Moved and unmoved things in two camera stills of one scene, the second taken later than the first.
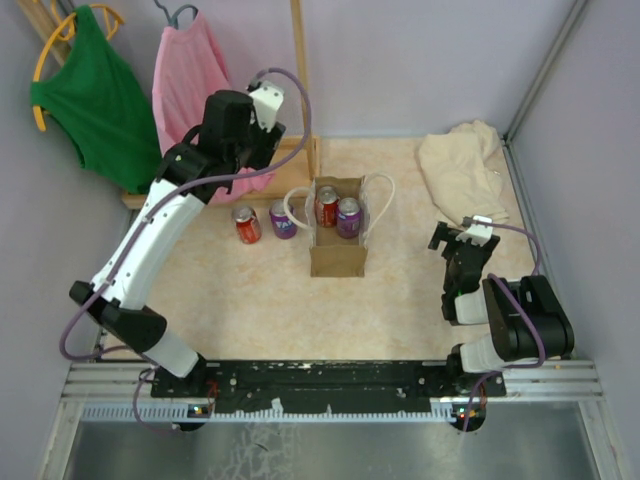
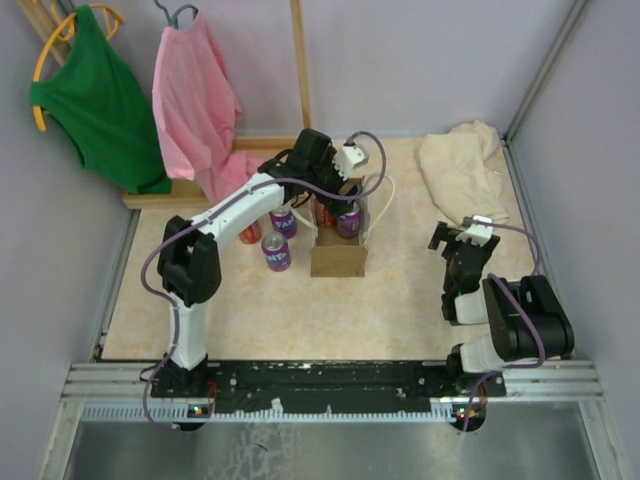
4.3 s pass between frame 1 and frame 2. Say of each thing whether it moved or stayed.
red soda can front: stayed
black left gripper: moved
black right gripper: stayed
